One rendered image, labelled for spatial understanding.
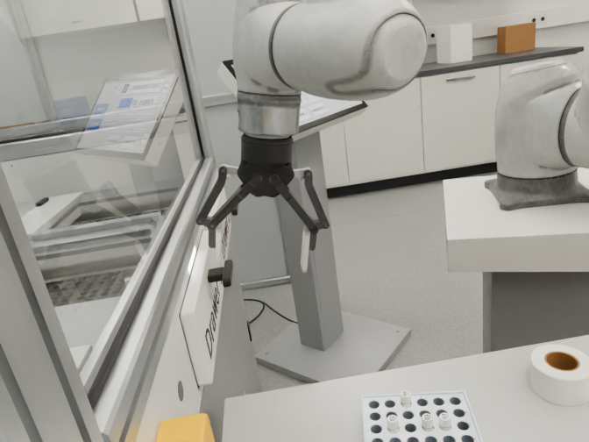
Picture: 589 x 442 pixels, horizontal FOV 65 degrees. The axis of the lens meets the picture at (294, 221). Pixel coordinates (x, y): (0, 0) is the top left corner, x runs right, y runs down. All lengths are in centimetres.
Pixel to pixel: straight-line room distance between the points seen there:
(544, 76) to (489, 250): 34
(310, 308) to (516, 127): 113
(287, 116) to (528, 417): 48
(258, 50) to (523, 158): 63
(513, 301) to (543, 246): 23
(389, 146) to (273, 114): 318
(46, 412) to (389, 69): 39
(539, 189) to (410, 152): 283
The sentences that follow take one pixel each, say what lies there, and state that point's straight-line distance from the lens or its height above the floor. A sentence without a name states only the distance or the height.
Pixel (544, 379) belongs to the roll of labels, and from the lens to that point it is 67.
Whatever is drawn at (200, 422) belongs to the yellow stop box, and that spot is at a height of 91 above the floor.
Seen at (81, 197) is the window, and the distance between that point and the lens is 41.
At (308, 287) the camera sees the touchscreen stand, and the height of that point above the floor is 33.
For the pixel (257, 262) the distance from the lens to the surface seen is 254.
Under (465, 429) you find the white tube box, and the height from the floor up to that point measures 78.
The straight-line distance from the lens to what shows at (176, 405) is 54.
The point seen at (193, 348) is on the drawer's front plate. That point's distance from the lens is 61.
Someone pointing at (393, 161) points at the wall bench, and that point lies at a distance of 383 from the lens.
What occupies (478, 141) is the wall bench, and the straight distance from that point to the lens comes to 404.
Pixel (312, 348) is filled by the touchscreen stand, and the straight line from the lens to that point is 199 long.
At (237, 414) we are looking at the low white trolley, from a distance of 68.
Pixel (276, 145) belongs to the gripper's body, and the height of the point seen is 109.
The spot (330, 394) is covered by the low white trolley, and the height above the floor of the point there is 76.
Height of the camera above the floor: 121
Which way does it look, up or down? 20 degrees down
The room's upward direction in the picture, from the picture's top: 9 degrees counter-clockwise
